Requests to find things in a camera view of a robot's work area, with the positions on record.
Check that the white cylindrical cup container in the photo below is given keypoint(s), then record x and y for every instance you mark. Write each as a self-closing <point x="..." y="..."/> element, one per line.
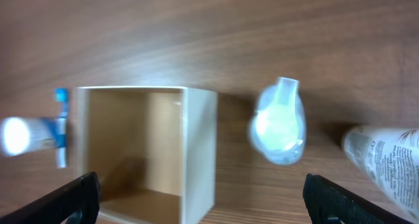
<point x="21" y="135"/>

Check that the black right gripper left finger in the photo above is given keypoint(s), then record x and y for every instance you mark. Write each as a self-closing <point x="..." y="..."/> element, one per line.
<point x="76" y="202"/>

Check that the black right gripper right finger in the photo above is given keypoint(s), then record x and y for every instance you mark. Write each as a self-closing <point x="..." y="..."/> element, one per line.
<point x="329" y="203"/>

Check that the open cardboard box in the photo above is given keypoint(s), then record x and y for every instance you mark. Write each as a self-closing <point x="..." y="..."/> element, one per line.
<point x="153" y="149"/>

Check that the blue white toothbrush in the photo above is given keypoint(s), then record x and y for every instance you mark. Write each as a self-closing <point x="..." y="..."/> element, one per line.
<point x="62" y="97"/>

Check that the white printed tube bottle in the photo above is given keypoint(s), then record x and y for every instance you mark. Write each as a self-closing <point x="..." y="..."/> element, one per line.
<point x="389" y="157"/>

